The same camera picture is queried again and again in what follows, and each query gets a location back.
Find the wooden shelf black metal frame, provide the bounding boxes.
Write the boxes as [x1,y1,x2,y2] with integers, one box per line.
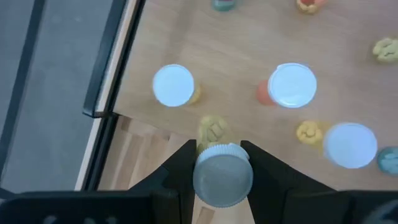
[82,0,398,192]

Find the red pill bottle white cap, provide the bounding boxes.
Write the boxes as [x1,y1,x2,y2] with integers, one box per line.
[256,62,318,110]

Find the orange-yellow toy top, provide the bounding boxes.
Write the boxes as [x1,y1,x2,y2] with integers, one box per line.
[295,0,329,15]

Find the olive pill bottle grey cap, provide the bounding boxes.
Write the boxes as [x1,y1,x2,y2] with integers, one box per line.
[192,114,254,208]

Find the yellow-green toy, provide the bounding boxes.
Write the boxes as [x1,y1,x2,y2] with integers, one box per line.
[372,37,398,65]

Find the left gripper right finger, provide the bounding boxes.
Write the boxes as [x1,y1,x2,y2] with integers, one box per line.
[240,139,336,224]

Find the yellow pill bottle white cap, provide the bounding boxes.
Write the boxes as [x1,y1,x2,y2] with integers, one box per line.
[295,119,379,170]
[151,63,203,108]

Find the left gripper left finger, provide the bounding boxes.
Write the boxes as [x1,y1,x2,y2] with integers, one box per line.
[128,139,198,224]

